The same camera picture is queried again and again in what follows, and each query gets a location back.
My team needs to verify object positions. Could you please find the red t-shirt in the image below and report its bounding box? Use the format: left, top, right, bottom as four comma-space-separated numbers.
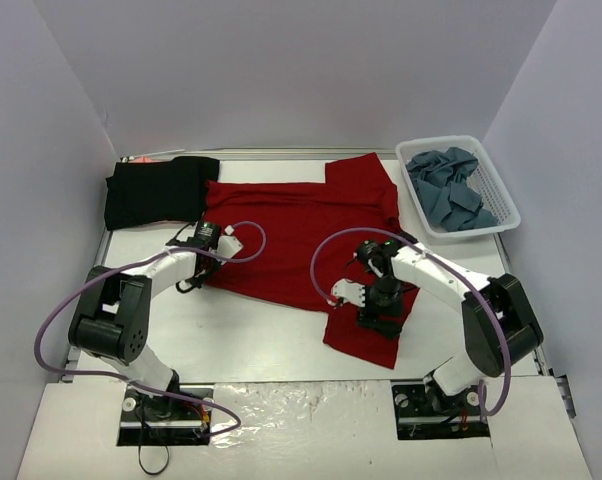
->
203, 153, 401, 368

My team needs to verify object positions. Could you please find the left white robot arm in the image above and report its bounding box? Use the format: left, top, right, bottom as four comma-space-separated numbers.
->
68, 222, 243, 418

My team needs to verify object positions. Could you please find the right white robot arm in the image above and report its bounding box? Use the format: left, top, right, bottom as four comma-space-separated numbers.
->
332, 239, 544, 413

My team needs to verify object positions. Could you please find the black folded t-shirt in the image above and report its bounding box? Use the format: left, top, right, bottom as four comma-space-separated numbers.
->
104, 156, 220, 231

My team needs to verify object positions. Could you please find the pink folded t-shirt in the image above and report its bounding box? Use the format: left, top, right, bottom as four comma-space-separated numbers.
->
128, 156, 157, 164

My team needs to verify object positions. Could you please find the blue-grey t-shirt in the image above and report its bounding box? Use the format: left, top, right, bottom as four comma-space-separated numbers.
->
406, 147, 498, 232

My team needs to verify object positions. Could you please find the white plastic basket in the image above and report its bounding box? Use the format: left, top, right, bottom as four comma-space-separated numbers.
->
396, 135, 521, 242

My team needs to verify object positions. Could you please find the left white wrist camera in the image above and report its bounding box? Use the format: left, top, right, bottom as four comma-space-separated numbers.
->
216, 225, 243, 259

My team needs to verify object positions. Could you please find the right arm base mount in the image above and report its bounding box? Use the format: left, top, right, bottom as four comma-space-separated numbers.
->
391, 381, 490, 441

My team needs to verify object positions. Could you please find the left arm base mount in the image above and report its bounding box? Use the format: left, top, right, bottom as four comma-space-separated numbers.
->
117, 387, 212, 447

